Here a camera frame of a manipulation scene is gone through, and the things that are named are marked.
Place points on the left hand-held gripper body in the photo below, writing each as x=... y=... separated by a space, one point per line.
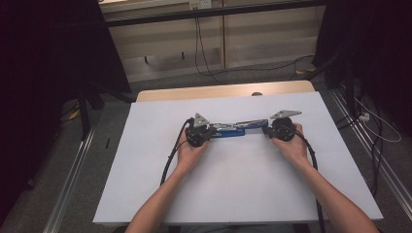
x=197 y=134

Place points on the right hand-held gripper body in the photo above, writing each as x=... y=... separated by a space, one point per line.
x=283 y=129

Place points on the person's left hand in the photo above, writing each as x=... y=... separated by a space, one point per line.
x=189 y=157

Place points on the person's right hand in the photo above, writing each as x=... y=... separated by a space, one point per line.
x=296 y=150

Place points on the white table cover sheet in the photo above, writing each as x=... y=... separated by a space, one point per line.
x=239 y=184

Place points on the yellow floor tape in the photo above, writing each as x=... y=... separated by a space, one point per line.
x=74 y=115
x=307 y=70

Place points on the black metal stand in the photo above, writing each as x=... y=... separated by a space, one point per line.
x=348 y=81
x=84 y=113

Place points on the white power plug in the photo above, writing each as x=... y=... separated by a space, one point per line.
x=364 y=116

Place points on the small black floor object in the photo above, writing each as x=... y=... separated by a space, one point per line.
x=107 y=143

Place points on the person's grey clothing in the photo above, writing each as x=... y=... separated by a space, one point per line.
x=236 y=229

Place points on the black horizontal bar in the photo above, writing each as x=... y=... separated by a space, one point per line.
x=207 y=12

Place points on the black curtain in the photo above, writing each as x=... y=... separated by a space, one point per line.
x=382 y=48
x=39 y=64

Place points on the aluminium floor rail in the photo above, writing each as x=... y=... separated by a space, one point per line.
x=387 y=170
x=68 y=184

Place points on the white wall socket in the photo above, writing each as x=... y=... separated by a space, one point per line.
x=200 y=4

